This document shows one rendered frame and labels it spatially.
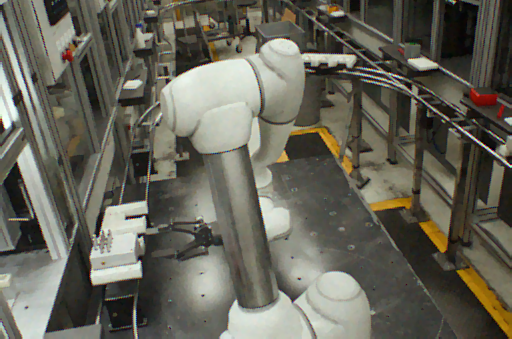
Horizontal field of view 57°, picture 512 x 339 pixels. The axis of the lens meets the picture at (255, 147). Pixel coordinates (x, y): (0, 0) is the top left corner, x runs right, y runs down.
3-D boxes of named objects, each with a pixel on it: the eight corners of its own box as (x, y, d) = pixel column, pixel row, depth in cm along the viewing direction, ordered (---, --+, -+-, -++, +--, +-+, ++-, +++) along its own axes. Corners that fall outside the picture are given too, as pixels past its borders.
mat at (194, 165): (261, 196, 326) (261, 194, 326) (176, 209, 320) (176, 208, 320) (208, 24, 846) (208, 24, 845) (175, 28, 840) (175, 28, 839)
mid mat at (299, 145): (366, 183, 330) (366, 181, 329) (289, 195, 325) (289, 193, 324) (325, 126, 419) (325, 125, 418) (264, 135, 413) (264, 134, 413)
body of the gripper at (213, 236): (225, 235, 149) (195, 240, 149) (221, 213, 146) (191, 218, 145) (227, 250, 143) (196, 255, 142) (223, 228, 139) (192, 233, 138)
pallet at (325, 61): (296, 73, 309) (295, 58, 305) (302, 67, 321) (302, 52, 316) (351, 76, 295) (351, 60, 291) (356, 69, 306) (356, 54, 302)
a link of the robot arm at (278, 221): (246, 253, 145) (240, 218, 154) (295, 245, 146) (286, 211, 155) (244, 233, 137) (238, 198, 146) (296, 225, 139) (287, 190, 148)
